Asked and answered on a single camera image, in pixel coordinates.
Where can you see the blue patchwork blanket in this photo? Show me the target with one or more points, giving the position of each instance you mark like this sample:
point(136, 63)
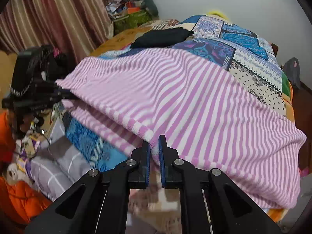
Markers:
point(243, 43)

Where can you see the mixed clutter pile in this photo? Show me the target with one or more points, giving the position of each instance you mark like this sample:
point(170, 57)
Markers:
point(29, 146)

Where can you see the crumpled paper clutter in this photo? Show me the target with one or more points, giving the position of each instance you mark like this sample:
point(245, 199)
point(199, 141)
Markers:
point(119, 2)

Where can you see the black folded clothes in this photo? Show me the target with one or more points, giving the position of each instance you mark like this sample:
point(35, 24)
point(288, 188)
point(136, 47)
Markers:
point(160, 37)

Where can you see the pink striped pants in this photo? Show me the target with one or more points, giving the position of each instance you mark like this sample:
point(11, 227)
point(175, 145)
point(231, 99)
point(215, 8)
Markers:
point(195, 114)

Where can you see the grey backpack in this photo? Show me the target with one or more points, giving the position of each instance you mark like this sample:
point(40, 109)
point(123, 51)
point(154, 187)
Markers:
point(292, 70)

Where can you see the grey checked cloth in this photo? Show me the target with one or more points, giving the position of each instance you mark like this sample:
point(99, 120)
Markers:
point(58, 165)

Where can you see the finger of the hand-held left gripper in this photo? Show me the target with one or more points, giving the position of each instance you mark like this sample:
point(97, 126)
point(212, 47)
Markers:
point(64, 94)

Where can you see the orange striped bedsheet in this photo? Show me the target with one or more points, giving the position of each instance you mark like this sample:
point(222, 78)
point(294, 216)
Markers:
point(160, 24)

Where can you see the yellow foam tube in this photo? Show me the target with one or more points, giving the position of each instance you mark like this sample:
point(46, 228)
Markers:
point(218, 12)

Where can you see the wooden lap desk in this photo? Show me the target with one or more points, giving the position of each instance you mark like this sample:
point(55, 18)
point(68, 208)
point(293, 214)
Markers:
point(119, 40)

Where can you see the striped brown curtain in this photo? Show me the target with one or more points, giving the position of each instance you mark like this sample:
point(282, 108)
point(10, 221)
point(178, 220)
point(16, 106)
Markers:
point(61, 9)

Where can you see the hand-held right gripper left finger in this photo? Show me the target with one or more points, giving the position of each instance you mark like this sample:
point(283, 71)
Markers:
point(147, 162)

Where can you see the black mesh organizer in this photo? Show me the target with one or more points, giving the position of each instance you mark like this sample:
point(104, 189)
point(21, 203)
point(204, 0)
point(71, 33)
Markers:
point(61, 63)

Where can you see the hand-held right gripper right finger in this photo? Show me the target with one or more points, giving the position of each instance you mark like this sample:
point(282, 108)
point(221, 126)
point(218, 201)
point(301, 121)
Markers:
point(161, 162)

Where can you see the green fabric bag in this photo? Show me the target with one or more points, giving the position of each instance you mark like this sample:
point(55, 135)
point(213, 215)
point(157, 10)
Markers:
point(131, 20)

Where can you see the orange garment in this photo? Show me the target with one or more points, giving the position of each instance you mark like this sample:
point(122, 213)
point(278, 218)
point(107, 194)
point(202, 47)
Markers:
point(22, 199)

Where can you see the wooden bed frame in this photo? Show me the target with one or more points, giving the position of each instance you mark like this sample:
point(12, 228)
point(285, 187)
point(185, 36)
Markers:
point(275, 51)

